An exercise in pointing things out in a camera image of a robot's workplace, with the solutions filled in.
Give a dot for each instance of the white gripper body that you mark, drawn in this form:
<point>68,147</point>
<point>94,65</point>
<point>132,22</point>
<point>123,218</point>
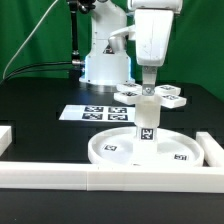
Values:
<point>152,32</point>

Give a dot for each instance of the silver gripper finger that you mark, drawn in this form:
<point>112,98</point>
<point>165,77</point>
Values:
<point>149,75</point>

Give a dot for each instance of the white cross table base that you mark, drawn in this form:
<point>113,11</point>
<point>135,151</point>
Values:
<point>164,95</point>

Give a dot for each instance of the white round table top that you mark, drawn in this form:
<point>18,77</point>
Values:
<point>131,146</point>

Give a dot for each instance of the white marker sheet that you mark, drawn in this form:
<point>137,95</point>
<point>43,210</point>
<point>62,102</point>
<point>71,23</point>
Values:
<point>98,113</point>

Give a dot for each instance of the white right fence bar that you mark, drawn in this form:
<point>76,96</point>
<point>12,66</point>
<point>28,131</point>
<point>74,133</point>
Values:
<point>214,153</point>

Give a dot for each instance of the white fence bar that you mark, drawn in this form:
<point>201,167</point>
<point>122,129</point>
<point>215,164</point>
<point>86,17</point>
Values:
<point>87,177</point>
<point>214,153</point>

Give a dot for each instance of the white front fence bar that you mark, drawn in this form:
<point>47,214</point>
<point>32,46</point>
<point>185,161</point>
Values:
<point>87,177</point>

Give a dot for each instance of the white left fence block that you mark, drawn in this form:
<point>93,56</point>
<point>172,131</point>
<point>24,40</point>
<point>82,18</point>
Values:
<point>5,138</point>

